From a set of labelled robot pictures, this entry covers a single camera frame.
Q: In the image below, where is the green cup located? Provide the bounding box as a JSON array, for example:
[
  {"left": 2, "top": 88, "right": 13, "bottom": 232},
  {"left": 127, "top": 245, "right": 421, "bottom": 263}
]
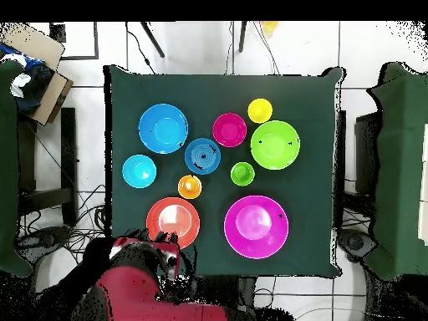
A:
[{"left": 229, "top": 161, "right": 256, "bottom": 187}]

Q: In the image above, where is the orange-red bowl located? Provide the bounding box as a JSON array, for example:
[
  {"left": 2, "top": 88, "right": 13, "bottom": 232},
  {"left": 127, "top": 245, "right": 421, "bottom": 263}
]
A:
[{"left": 145, "top": 196, "right": 201, "bottom": 250}]

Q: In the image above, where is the orange cup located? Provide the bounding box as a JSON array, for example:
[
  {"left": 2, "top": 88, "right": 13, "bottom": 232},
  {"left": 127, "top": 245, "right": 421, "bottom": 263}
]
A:
[{"left": 177, "top": 174, "right": 203, "bottom": 201}]

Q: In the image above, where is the small turquoise bowl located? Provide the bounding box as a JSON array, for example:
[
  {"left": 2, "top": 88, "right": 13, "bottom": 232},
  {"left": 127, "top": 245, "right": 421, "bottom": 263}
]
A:
[{"left": 121, "top": 154, "right": 158, "bottom": 189}]

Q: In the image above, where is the large pink bowl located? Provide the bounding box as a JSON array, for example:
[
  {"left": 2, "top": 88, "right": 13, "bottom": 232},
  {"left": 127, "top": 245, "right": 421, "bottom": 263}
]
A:
[{"left": 223, "top": 195, "right": 289, "bottom": 260}]

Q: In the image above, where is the ribbed blue bowl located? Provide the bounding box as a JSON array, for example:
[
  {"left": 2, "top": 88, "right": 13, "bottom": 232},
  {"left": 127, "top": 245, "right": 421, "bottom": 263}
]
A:
[{"left": 184, "top": 137, "right": 222, "bottom": 176}]

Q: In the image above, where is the large blue bowl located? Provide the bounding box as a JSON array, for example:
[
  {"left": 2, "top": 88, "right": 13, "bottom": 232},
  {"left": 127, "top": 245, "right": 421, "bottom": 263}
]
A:
[{"left": 138, "top": 103, "right": 189, "bottom": 155}]

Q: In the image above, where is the black stool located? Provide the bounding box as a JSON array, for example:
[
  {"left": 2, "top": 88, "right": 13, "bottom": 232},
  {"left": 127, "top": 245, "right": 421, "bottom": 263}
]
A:
[{"left": 18, "top": 106, "right": 79, "bottom": 225}]

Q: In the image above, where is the small red bowl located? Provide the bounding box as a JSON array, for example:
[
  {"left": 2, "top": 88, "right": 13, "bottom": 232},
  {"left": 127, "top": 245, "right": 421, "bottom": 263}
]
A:
[{"left": 211, "top": 112, "right": 247, "bottom": 149}]

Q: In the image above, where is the green bowl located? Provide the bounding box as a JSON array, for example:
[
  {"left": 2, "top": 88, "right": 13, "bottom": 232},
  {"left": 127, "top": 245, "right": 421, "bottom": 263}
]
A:
[{"left": 249, "top": 120, "right": 301, "bottom": 171}]

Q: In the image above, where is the dark green table cloth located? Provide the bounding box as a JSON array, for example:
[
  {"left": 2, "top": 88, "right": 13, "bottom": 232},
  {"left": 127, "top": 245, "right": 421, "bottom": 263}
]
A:
[{"left": 103, "top": 64, "right": 348, "bottom": 279}]

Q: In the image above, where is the green cloth side table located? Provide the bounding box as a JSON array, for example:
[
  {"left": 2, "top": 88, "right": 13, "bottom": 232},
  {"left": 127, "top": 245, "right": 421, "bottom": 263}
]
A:
[
  {"left": 364, "top": 61, "right": 428, "bottom": 282},
  {"left": 0, "top": 59, "right": 34, "bottom": 278}
]

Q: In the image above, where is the yellow cup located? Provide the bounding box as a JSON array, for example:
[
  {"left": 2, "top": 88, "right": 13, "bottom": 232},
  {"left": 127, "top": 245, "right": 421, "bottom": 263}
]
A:
[{"left": 247, "top": 97, "right": 273, "bottom": 125}]

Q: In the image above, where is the cardboard box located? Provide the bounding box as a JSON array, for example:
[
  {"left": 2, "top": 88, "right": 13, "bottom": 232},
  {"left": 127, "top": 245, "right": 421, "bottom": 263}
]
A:
[{"left": 0, "top": 22, "right": 74, "bottom": 127}]

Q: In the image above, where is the bundle of clothes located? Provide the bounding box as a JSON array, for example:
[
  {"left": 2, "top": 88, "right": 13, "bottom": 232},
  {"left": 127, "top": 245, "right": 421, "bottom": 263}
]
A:
[{"left": 0, "top": 43, "right": 56, "bottom": 115}]

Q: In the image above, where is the black tripod leg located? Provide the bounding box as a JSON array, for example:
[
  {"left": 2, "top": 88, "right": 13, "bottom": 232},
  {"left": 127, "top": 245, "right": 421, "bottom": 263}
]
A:
[
  {"left": 140, "top": 21, "right": 166, "bottom": 59},
  {"left": 237, "top": 21, "right": 248, "bottom": 54}
]

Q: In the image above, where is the yellow object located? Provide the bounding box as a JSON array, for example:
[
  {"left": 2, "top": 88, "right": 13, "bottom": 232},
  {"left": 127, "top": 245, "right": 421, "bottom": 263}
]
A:
[{"left": 260, "top": 21, "right": 280, "bottom": 36}]

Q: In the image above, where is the tangle of black cables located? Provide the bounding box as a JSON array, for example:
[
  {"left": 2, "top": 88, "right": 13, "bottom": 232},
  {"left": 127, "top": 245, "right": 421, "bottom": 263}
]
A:
[{"left": 16, "top": 183, "right": 108, "bottom": 265}]

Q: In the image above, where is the black pedestal foot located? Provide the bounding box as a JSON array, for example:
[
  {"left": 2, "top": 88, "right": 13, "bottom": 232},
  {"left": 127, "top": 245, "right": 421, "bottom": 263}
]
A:
[
  {"left": 16, "top": 225, "right": 73, "bottom": 250},
  {"left": 337, "top": 228, "right": 379, "bottom": 263}
]

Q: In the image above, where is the black floor cable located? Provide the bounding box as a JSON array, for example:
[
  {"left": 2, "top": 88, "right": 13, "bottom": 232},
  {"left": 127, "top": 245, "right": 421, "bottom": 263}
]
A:
[{"left": 125, "top": 21, "right": 156, "bottom": 74}]

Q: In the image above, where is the black square frame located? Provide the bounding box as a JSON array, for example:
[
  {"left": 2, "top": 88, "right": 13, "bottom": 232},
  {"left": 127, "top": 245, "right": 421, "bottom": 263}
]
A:
[{"left": 49, "top": 21, "right": 99, "bottom": 61}]

